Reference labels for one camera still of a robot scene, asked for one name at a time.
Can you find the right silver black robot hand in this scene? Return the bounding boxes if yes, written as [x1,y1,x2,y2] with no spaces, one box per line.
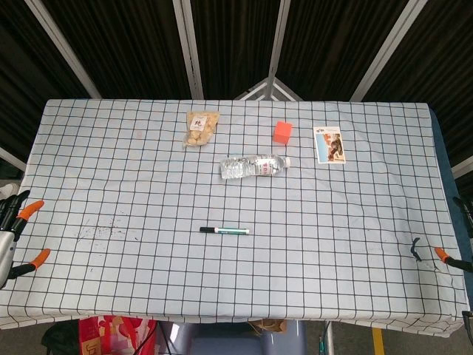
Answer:
[434,196,473,274]

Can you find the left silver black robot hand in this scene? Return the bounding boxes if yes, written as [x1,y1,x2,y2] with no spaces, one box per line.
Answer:
[0,190,51,289]

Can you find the black bag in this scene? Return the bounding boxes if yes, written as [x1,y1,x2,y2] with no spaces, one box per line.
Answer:
[41,323,81,355]

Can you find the red shopping bag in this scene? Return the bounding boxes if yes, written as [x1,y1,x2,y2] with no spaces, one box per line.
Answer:
[78,315,158,355]

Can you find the printed picture card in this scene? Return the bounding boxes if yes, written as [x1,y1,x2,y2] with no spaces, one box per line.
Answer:
[313,126,347,164]

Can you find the checkered white tablecloth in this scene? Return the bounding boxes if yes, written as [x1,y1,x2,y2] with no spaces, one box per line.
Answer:
[0,98,472,339]

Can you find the metal table leg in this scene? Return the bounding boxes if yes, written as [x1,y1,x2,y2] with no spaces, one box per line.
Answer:
[322,320,334,355]

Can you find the orange cube block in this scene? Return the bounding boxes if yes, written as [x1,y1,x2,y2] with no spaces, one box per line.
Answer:
[273,120,294,144]

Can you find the clear plastic water bottle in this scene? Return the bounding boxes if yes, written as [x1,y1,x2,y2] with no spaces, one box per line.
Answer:
[220,153,292,181]

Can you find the clear bag of snacks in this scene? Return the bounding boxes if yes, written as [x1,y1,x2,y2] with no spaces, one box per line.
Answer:
[182,110,221,148]

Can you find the white metal frame post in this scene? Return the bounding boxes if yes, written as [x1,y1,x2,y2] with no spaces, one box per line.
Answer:
[24,0,103,100]
[172,0,205,100]
[0,146,27,173]
[266,0,293,81]
[349,0,430,101]
[450,157,473,180]

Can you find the white triangular metal frame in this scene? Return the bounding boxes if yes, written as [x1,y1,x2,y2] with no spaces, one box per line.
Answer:
[233,76,304,101]

